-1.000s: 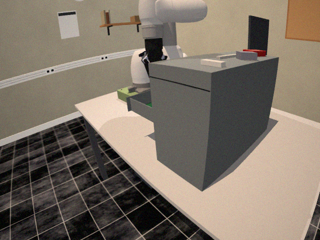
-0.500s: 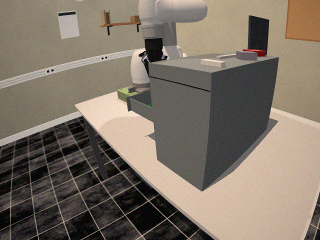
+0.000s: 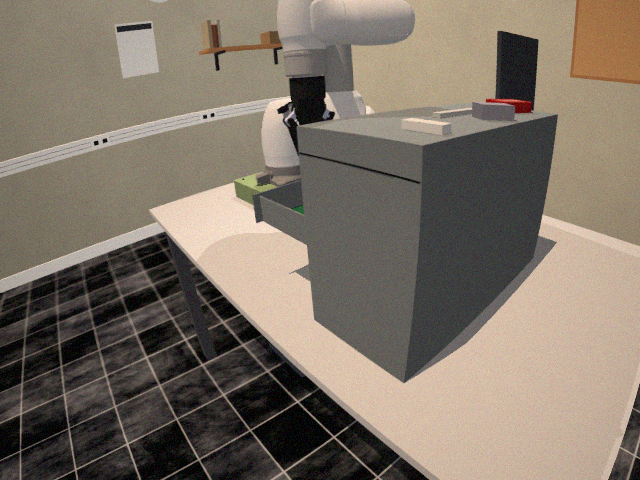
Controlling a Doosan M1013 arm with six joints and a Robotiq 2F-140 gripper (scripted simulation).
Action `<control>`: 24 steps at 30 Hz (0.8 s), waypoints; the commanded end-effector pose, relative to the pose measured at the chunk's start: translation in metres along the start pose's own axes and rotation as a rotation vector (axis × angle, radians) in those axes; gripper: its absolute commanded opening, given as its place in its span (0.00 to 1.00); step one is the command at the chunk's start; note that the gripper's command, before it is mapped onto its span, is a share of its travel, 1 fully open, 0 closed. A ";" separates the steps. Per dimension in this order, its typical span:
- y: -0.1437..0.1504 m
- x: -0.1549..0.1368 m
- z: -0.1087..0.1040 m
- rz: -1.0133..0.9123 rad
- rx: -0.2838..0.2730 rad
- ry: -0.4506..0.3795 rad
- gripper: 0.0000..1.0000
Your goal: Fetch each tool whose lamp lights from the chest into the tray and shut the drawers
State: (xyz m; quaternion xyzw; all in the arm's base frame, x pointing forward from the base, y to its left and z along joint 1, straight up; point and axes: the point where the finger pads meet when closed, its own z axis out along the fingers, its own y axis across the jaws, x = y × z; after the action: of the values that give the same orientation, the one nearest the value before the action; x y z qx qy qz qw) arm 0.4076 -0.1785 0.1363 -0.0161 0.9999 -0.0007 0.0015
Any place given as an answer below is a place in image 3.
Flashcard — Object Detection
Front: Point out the grey tool chest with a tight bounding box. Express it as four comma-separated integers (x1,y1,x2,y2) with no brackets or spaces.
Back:
252,103,558,383

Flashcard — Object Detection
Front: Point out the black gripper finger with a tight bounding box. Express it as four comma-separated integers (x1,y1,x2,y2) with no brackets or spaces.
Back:
315,108,335,122
283,109,313,156

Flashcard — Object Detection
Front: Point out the black flat panel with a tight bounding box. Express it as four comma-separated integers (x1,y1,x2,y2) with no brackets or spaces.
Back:
495,31,539,111

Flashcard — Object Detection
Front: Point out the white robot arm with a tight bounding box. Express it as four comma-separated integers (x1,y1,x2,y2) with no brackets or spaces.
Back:
255,0,415,187

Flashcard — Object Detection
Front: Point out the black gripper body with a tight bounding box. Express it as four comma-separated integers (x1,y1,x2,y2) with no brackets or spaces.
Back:
289,76,326,125

